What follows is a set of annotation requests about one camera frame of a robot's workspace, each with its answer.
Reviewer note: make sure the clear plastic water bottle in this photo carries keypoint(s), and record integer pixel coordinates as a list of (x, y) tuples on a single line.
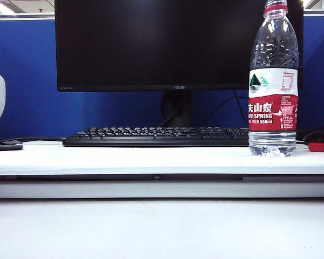
[(272, 116)]

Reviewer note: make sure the red plastic bottle cap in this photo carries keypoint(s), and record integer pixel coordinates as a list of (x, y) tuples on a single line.
[(320, 147)]

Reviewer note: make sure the black computer keyboard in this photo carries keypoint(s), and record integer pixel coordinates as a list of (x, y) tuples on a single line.
[(140, 135)]

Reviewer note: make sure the black monitor stand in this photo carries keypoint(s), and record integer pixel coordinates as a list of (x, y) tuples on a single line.
[(183, 108)]

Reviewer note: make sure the black computer monitor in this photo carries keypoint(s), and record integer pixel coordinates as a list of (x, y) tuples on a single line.
[(137, 43)]

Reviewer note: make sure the dark grey cloth pad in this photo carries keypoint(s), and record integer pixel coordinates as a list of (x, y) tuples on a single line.
[(2, 146)]

